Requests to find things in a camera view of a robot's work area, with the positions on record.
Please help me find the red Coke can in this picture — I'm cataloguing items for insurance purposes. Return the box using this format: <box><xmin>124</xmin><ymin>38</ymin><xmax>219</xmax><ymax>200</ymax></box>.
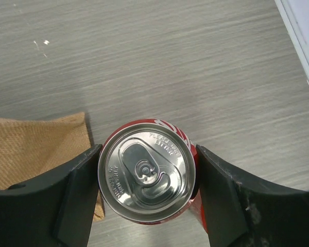
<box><xmin>97</xmin><ymin>118</ymin><xmax>207</xmax><ymax>227</ymax></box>

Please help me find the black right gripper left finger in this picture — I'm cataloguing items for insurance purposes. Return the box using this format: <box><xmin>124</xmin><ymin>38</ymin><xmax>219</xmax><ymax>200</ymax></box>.
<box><xmin>0</xmin><ymin>145</ymin><xmax>102</xmax><ymax>246</ymax></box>

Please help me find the tan canvas tote bag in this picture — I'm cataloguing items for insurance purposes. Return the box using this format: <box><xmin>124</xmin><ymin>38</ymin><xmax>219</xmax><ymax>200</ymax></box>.
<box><xmin>0</xmin><ymin>111</ymin><xmax>106</xmax><ymax>223</ymax></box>

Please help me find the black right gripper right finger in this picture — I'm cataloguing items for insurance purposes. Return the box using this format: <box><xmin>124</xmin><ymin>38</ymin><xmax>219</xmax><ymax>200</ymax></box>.
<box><xmin>196</xmin><ymin>145</ymin><xmax>309</xmax><ymax>246</ymax></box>

